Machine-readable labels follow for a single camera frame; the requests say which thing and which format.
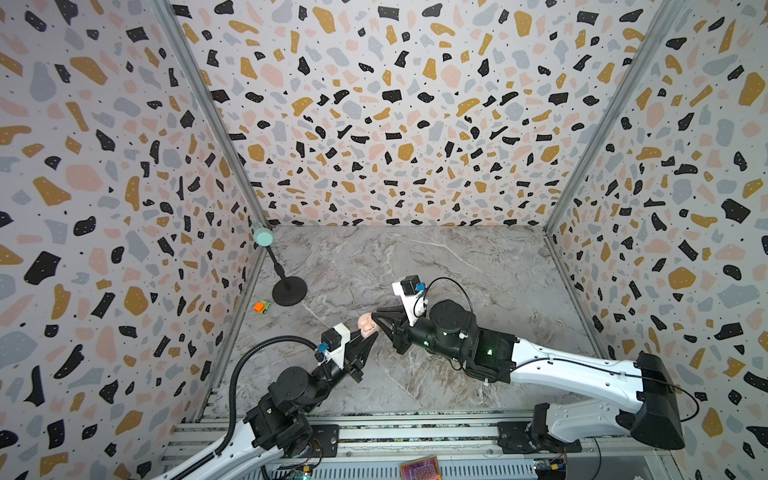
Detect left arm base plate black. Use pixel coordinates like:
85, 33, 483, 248
257, 422, 340, 460

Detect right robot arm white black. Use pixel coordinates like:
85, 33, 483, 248
370, 300, 685, 451

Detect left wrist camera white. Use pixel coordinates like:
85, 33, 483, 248
316, 323, 351, 370

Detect green microphone on black stand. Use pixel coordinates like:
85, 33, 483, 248
253, 227, 308, 307

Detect pink circuit board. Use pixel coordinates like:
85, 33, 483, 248
399, 456, 442, 480

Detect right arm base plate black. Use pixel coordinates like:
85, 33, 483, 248
497, 403, 582, 454

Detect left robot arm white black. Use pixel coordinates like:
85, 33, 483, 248
158, 329, 378, 479

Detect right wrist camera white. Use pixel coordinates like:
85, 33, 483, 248
392, 275, 427, 327

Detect pink earbud charging case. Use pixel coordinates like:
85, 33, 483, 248
357, 314, 378, 338

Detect black corrugated cable conduit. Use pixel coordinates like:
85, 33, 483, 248
167, 334, 319, 480

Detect small orange green toy car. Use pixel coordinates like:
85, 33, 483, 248
253, 301, 271, 314

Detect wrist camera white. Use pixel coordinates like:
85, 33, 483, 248
316, 323, 351, 370
392, 275, 427, 327

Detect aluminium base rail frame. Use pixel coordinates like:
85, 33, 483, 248
154, 411, 682, 479

